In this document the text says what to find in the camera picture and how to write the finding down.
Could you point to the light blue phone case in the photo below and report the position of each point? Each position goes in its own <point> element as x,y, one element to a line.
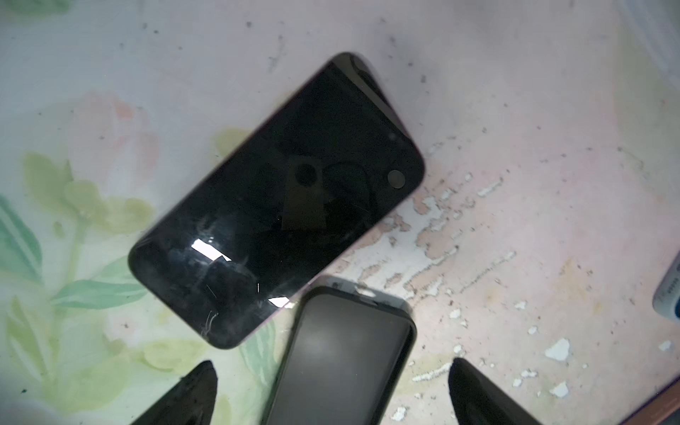
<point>666,297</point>

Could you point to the pink phone case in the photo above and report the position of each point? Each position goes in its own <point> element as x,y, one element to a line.
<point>662,409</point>

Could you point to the black phone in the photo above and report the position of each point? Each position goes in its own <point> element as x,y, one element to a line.
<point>323,170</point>

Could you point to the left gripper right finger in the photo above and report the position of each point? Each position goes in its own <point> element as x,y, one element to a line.
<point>477,400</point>

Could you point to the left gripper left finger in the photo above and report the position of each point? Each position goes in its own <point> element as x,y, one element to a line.
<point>190,402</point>

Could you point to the black phone case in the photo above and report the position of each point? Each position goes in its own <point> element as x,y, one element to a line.
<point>348,346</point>

